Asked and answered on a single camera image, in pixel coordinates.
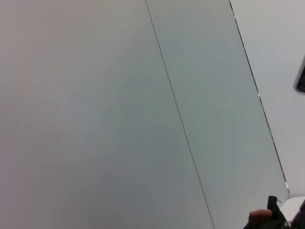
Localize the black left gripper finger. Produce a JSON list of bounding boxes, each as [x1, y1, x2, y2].
[[283, 199, 305, 229]]

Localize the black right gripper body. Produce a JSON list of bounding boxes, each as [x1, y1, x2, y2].
[[293, 55, 305, 93]]

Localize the black tote bag brown handles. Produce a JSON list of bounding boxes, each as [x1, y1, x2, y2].
[[242, 195, 305, 229]]

